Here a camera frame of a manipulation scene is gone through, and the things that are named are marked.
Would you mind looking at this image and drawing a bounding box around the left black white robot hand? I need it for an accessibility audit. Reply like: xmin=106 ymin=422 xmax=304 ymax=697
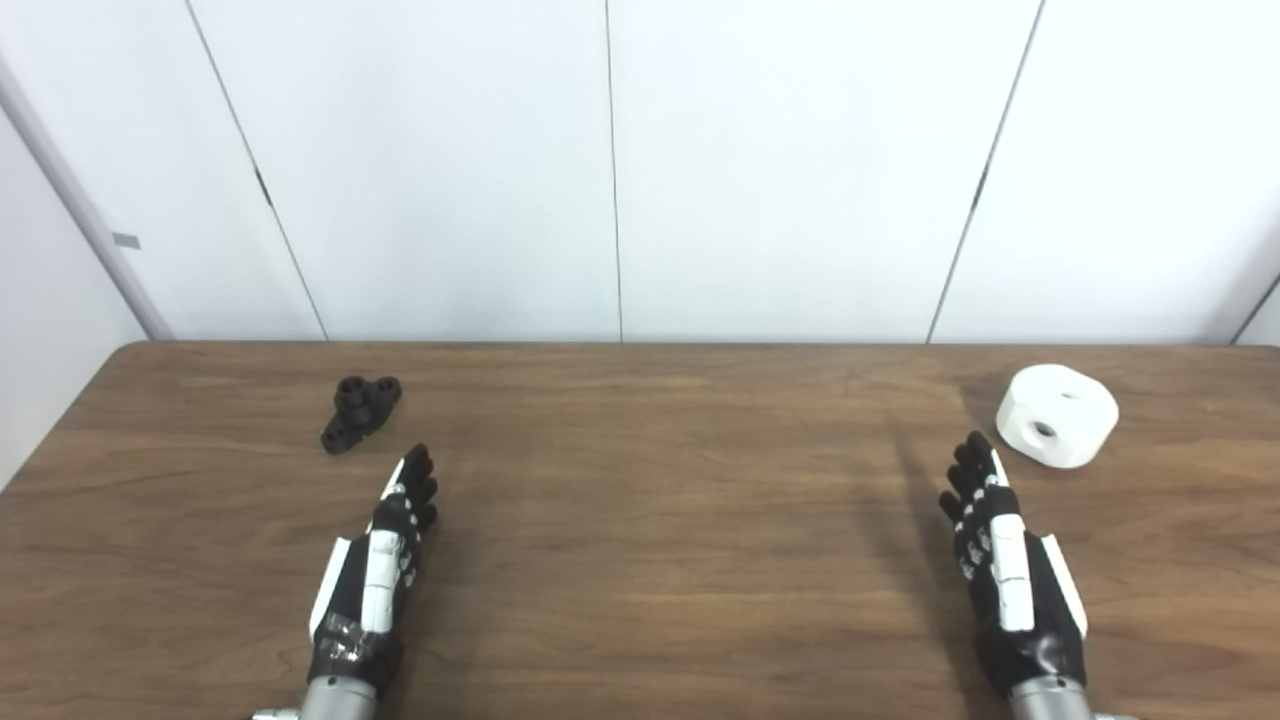
xmin=308 ymin=443 xmax=441 ymax=696

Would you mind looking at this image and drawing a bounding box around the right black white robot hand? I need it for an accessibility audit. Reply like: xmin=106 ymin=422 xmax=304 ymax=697
xmin=938 ymin=430 xmax=1089 ymax=698

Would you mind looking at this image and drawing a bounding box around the black plastic holder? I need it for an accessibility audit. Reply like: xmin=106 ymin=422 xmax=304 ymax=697
xmin=320 ymin=375 xmax=404 ymax=456

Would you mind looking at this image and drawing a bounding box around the round white plastic piece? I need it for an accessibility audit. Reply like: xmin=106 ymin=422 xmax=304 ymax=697
xmin=996 ymin=364 xmax=1120 ymax=470

